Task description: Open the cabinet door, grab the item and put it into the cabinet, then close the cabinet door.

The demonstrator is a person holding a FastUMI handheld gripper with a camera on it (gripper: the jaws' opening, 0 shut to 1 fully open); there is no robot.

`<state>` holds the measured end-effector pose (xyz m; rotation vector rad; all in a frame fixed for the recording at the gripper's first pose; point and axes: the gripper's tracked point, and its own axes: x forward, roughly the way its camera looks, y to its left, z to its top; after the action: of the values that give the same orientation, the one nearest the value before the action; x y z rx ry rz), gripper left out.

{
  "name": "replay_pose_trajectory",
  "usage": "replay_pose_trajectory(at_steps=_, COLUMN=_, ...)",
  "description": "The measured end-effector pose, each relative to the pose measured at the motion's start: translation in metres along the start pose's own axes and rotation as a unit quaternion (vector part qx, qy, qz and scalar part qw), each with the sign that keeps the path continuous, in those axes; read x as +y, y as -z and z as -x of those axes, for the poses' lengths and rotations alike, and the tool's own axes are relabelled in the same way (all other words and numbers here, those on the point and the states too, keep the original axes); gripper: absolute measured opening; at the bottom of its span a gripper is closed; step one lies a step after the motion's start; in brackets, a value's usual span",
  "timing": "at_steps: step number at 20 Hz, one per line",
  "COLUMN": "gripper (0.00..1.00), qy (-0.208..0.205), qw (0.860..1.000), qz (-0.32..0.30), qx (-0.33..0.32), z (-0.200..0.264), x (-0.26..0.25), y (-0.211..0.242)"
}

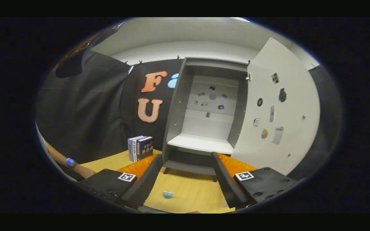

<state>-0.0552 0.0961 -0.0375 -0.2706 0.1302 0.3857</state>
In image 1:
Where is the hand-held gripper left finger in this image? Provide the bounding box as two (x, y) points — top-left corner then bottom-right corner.
(77, 153), (163, 210)

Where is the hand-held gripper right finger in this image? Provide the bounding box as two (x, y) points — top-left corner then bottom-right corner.
(211, 152), (299, 209)

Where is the dark navy book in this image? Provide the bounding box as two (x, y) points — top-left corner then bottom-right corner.
(136, 136), (154, 161)

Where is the white spine book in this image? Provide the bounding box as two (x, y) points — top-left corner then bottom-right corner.
(132, 136), (147, 162)

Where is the grey cabinet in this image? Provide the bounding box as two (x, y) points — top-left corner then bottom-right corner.
(162, 57), (249, 183)

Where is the black backdrop cloth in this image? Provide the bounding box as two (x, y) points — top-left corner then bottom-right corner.
(36, 48), (343, 182)

